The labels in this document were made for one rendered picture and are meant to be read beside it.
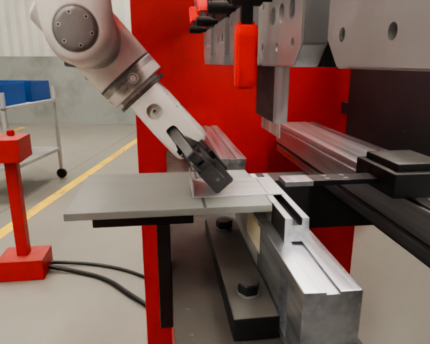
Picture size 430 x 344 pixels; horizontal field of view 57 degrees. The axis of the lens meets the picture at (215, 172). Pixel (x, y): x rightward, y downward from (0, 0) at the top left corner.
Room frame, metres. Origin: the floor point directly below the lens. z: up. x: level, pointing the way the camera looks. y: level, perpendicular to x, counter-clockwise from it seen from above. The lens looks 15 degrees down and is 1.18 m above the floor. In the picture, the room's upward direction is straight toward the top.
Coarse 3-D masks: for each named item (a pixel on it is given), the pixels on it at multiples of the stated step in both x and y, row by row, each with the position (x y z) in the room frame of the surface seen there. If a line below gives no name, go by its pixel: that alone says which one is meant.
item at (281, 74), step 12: (264, 72) 0.58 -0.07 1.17; (276, 72) 0.53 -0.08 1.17; (288, 72) 0.53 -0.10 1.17; (264, 84) 0.58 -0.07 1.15; (276, 84) 0.53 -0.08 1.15; (288, 84) 0.53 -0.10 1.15; (264, 96) 0.58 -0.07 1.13; (276, 96) 0.53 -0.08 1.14; (288, 96) 0.53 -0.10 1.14; (264, 108) 0.58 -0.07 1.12; (276, 108) 0.53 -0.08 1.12; (264, 120) 0.61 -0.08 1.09; (276, 120) 0.53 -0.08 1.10; (276, 132) 0.54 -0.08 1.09
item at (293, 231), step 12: (276, 204) 0.49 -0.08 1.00; (288, 204) 0.50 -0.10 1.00; (276, 216) 0.48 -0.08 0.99; (288, 216) 0.45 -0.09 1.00; (300, 216) 0.45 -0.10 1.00; (276, 228) 0.47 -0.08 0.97; (288, 228) 0.44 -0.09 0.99; (300, 228) 0.44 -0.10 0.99; (288, 240) 0.44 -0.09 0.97; (300, 240) 0.45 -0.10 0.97
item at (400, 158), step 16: (368, 160) 0.64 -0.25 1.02; (384, 160) 0.60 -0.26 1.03; (400, 160) 0.59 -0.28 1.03; (416, 160) 0.59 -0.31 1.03; (288, 176) 0.61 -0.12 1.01; (304, 176) 0.61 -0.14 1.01; (320, 176) 0.61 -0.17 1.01; (336, 176) 0.61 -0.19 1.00; (352, 176) 0.61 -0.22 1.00; (368, 176) 0.61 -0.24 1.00; (384, 176) 0.58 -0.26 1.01; (400, 176) 0.56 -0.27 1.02; (416, 176) 0.56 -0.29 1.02; (384, 192) 0.58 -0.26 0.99; (400, 192) 0.56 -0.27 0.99; (416, 192) 0.56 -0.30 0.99
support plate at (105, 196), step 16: (96, 176) 0.63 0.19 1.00; (112, 176) 0.63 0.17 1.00; (128, 176) 0.63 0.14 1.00; (144, 176) 0.63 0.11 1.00; (160, 176) 0.63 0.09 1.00; (176, 176) 0.63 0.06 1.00; (192, 176) 0.63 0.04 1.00; (240, 176) 0.63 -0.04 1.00; (80, 192) 0.54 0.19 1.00; (96, 192) 0.54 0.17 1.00; (112, 192) 0.54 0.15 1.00; (128, 192) 0.54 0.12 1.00; (144, 192) 0.54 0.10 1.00; (160, 192) 0.54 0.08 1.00; (176, 192) 0.54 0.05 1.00; (80, 208) 0.48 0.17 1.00; (96, 208) 0.48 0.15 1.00; (112, 208) 0.48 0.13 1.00; (128, 208) 0.48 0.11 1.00; (144, 208) 0.48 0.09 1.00; (160, 208) 0.48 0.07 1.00; (176, 208) 0.48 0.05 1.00; (192, 208) 0.48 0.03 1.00; (208, 208) 0.48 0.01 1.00; (224, 208) 0.48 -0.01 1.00; (240, 208) 0.49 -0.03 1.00; (256, 208) 0.49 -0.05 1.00
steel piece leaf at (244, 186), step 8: (192, 184) 0.52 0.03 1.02; (200, 184) 0.57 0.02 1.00; (232, 184) 0.57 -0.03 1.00; (240, 184) 0.57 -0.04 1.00; (248, 184) 0.57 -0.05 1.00; (256, 184) 0.57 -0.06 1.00; (192, 192) 0.52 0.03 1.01; (200, 192) 0.53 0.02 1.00; (208, 192) 0.53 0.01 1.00; (224, 192) 0.53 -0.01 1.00; (232, 192) 0.53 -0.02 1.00; (240, 192) 0.53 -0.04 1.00; (248, 192) 0.53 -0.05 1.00; (256, 192) 0.53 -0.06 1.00; (264, 192) 0.53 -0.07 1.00
